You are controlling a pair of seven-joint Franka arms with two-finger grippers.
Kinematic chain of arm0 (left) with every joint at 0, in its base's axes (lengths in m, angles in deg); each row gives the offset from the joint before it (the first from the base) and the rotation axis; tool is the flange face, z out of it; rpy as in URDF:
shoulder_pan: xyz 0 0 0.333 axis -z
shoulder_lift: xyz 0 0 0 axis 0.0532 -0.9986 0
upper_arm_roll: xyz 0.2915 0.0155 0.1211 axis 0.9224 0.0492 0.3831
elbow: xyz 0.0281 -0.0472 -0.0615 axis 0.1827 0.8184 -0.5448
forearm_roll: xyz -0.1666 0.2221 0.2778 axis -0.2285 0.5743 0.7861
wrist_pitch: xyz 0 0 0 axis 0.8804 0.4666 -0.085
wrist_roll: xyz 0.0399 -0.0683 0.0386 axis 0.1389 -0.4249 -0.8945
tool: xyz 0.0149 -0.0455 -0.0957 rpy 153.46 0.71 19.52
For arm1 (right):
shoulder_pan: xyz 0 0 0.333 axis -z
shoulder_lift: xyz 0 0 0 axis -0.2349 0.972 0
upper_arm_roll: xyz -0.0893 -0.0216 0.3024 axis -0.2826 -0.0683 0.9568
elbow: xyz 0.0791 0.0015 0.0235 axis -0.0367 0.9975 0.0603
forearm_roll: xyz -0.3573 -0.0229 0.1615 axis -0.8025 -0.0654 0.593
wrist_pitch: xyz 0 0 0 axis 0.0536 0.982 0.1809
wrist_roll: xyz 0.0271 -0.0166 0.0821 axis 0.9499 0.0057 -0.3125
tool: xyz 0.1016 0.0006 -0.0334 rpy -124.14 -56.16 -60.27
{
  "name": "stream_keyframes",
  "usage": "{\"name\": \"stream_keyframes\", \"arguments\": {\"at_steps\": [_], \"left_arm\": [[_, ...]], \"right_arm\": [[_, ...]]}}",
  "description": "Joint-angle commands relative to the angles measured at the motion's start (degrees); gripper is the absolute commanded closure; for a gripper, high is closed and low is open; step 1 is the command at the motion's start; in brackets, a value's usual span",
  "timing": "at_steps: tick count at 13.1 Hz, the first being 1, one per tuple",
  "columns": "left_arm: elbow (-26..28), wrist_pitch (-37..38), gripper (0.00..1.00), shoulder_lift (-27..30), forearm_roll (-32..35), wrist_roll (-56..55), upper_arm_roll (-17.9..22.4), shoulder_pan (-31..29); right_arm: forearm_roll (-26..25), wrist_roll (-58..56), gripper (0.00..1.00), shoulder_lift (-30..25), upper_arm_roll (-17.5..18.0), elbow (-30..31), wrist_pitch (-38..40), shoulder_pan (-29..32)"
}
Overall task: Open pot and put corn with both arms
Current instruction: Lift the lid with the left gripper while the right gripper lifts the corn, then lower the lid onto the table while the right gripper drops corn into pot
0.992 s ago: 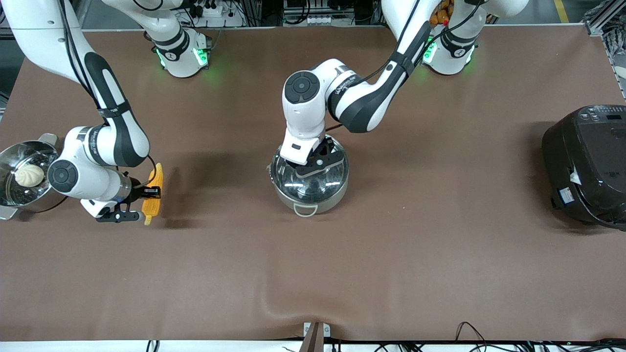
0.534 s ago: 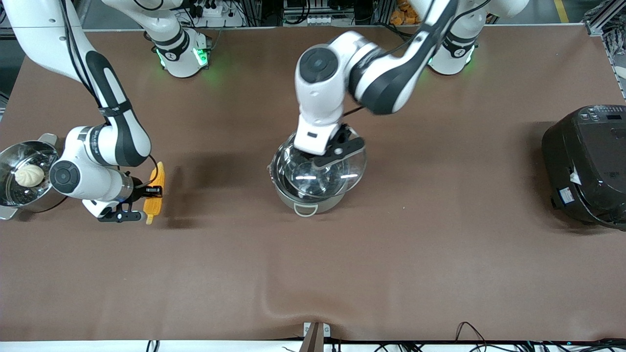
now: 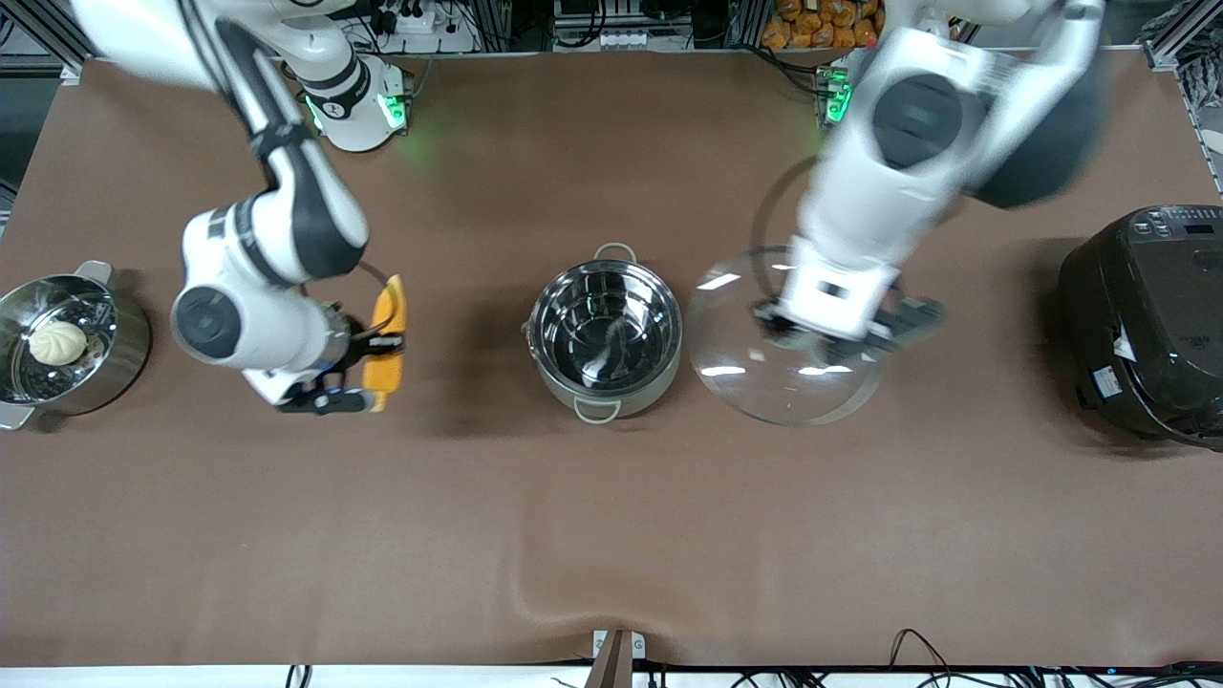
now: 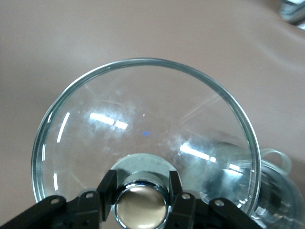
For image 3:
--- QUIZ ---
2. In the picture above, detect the glass pot lid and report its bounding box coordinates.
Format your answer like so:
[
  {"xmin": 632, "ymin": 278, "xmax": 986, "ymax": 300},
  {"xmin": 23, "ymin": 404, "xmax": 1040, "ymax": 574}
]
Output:
[{"xmin": 688, "ymin": 247, "xmax": 885, "ymax": 427}]

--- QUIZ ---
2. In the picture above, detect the yellow corn cob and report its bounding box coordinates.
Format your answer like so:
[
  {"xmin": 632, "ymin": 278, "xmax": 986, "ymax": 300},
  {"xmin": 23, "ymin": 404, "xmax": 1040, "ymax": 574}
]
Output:
[{"xmin": 363, "ymin": 274, "xmax": 409, "ymax": 414}]

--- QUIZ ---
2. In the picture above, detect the brown table mat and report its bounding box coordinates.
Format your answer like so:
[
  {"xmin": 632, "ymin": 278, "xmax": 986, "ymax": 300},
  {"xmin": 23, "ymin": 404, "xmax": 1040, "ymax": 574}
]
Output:
[{"xmin": 0, "ymin": 48, "xmax": 1223, "ymax": 670}]

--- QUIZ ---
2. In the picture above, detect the white steamed bun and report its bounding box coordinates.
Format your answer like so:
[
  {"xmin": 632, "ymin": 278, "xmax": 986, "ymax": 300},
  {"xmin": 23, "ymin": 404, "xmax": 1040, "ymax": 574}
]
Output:
[{"xmin": 28, "ymin": 320, "xmax": 89, "ymax": 367}]

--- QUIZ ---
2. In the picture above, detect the white power strip with plugs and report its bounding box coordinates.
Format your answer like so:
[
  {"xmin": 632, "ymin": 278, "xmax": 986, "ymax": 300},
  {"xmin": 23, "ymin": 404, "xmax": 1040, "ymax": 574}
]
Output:
[{"xmin": 373, "ymin": 3, "xmax": 442, "ymax": 35}]

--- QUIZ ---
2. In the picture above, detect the stainless steel pot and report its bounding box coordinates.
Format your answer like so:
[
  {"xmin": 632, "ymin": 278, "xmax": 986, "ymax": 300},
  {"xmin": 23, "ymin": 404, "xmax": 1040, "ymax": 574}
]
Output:
[{"xmin": 521, "ymin": 243, "xmax": 684, "ymax": 424}]

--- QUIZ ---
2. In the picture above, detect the steel steamer pot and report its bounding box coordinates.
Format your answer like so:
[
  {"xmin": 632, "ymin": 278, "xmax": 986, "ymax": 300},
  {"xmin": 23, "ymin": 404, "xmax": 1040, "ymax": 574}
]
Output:
[{"xmin": 0, "ymin": 260, "xmax": 152, "ymax": 431}]

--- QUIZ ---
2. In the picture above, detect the metal mount bracket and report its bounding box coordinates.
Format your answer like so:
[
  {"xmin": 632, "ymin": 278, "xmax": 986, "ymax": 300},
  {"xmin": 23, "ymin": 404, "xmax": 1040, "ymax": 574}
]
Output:
[{"xmin": 585, "ymin": 629, "xmax": 647, "ymax": 688}]

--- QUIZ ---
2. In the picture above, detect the black rice cooker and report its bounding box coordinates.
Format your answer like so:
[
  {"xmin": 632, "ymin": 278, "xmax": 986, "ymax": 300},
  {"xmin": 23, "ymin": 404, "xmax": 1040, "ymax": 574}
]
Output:
[{"xmin": 1058, "ymin": 204, "xmax": 1223, "ymax": 452}]

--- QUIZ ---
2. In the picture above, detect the bag of orange buns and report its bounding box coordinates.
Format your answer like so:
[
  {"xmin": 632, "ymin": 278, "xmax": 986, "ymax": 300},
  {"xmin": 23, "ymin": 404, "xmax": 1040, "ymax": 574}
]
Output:
[{"xmin": 762, "ymin": 0, "xmax": 885, "ymax": 51}]

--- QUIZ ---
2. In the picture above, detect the aluminium frame profile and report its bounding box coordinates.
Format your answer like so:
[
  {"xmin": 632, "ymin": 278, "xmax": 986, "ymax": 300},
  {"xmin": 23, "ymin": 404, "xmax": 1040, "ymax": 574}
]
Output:
[
  {"xmin": 0, "ymin": 0, "xmax": 92, "ymax": 77},
  {"xmin": 1140, "ymin": 0, "xmax": 1223, "ymax": 74}
]

